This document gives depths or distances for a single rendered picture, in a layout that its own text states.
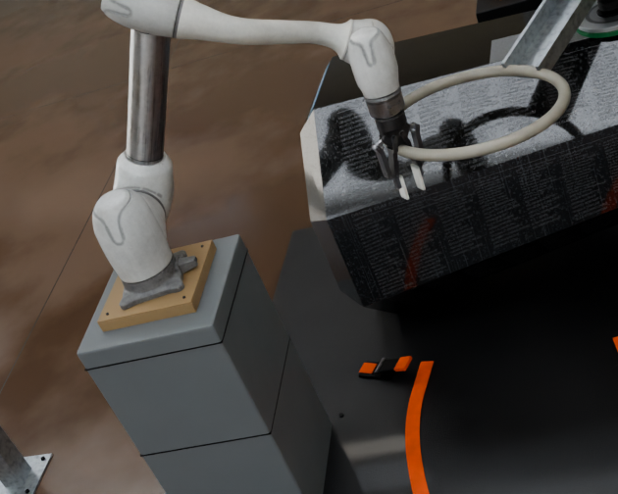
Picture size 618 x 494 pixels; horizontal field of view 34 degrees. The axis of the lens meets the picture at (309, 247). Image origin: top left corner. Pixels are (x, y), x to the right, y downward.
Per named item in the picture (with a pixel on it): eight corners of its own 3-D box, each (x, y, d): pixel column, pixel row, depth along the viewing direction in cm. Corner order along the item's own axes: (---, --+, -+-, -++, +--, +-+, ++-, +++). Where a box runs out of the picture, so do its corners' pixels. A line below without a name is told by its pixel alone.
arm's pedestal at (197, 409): (334, 538, 292) (227, 334, 249) (179, 560, 306) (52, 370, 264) (349, 413, 331) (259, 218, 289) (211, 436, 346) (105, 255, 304)
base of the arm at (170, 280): (198, 285, 265) (189, 269, 262) (120, 311, 268) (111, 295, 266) (200, 247, 281) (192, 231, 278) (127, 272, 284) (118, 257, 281)
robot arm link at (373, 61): (404, 92, 239) (401, 72, 250) (386, 31, 231) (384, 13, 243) (360, 105, 241) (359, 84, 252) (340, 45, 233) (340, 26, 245)
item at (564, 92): (458, 67, 290) (456, 58, 289) (610, 80, 255) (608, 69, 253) (342, 149, 266) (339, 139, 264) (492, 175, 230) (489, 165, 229)
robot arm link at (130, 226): (113, 290, 267) (74, 223, 256) (125, 251, 282) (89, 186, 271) (169, 274, 263) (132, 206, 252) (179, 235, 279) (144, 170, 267)
